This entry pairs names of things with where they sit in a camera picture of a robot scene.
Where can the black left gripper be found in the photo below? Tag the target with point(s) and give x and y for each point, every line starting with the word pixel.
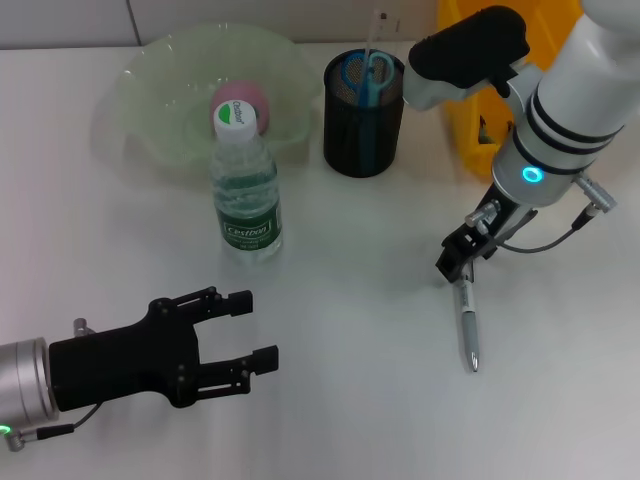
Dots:
pixel 115 360

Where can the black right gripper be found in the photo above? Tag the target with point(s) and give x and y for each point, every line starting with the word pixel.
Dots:
pixel 505 220

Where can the silver ballpoint pen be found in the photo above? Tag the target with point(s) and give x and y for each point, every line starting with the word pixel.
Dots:
pixel 470 330

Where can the clear green-label water bottle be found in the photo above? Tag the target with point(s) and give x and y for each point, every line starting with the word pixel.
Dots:
pixel 247 215

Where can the blue scissors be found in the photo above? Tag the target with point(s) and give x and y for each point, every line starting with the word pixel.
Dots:
pixel 370 90

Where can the pink peach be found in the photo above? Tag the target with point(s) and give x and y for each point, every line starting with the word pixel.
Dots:
pixel 240 92

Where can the transparent plastic ruler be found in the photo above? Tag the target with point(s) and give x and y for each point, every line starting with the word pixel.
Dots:
pixel 382 25

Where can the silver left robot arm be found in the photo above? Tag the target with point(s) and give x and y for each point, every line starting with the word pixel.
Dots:
pixel 22 382

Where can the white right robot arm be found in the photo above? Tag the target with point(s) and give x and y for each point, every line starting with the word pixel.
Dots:
pixel 560 115

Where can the black mesh pen holder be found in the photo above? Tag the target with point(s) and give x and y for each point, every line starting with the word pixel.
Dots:
pixel 362 145

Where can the green glass fruit bowl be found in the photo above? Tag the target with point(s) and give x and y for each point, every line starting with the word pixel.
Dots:
pixel 165 100

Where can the yellow plastic bin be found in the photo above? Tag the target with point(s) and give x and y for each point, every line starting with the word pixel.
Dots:
pixel 460 135

